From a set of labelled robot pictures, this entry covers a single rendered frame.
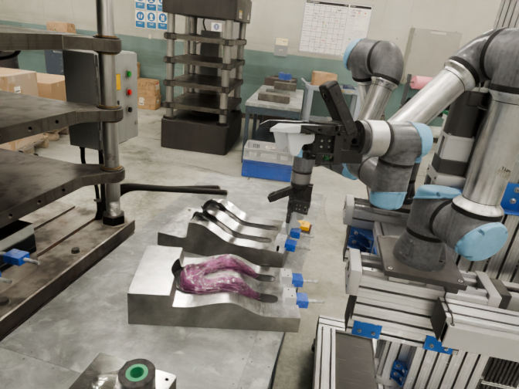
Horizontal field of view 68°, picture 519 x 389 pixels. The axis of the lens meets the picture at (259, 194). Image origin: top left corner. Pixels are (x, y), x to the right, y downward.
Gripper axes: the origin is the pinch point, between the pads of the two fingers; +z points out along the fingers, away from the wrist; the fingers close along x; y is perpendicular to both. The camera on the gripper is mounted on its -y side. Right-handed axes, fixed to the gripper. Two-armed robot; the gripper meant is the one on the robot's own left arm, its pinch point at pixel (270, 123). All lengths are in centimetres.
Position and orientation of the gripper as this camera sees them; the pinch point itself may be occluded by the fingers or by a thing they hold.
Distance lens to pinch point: 75.5
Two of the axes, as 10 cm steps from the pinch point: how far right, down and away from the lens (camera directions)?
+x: -2.7, -2.7, 9.2
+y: -0.7, 9.6, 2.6
